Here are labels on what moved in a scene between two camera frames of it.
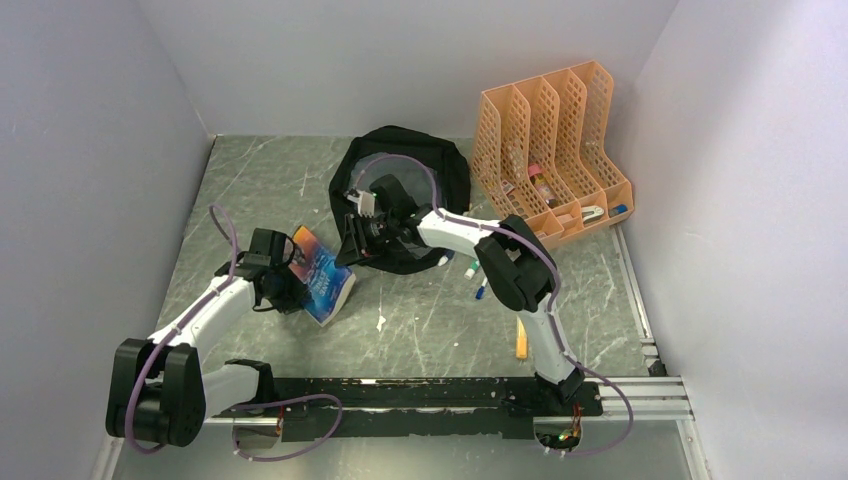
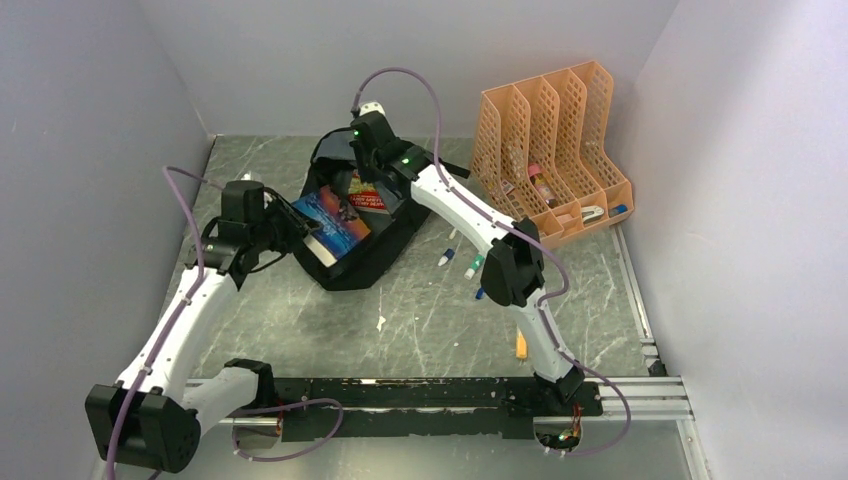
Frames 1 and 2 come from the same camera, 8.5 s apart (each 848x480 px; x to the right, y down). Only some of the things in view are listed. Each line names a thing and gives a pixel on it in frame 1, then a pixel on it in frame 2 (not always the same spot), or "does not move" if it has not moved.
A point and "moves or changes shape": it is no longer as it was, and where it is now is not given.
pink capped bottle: (536, 173) does not move
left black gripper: (294, 301) -> (296, 222)
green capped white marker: (471, 271) does not move
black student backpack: (383, 187) moves or changes shape
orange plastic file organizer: (545, 152) does not move
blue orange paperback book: (328, 281) -> (335, 230)
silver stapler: (591, 214) does not move
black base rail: (460, 407) does not move
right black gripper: (353, 245) -> (356, 154)
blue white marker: (445, 258) does not move
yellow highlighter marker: (521, 341) does not move
